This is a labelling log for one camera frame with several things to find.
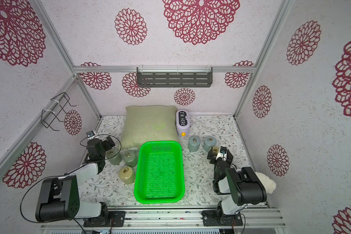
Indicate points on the black wire wall rack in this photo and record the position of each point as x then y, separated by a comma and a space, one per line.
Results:
48, 116

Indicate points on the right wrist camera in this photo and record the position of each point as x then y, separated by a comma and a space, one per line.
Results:
222, 155

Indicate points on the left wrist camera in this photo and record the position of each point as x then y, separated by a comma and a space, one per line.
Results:
91, 134

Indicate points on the white plush dog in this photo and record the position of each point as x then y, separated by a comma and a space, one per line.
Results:
268, 183

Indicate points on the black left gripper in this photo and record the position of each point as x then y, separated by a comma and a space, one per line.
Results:
107, 146

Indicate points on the yellow-green canister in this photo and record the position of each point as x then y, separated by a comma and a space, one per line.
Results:
215, 150
127, 175

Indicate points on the green plastic basket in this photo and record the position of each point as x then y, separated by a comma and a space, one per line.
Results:
160, 173

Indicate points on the lavender digital clock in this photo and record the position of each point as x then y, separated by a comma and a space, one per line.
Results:
182, 123

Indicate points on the grey wall shelf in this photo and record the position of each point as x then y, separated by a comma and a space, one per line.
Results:
174, 78

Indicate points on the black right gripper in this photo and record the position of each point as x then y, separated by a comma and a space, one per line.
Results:
213, 155

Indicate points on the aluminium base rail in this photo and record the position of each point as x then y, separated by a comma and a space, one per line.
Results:
253, 216

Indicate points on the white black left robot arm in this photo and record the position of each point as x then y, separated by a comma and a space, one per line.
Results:
59, 197

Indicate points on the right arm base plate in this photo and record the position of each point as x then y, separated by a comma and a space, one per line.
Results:
214, 218

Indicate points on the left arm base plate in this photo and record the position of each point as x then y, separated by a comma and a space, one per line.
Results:
109, 219

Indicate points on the green square pillow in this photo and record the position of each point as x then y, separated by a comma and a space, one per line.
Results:
148, 123

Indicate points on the dark green canister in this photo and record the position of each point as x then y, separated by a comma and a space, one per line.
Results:
130, 158
114, 156

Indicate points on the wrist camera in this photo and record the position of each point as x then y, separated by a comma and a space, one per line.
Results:
91, 134
222, 155

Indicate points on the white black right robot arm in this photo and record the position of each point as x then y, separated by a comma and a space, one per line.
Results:
241, 186

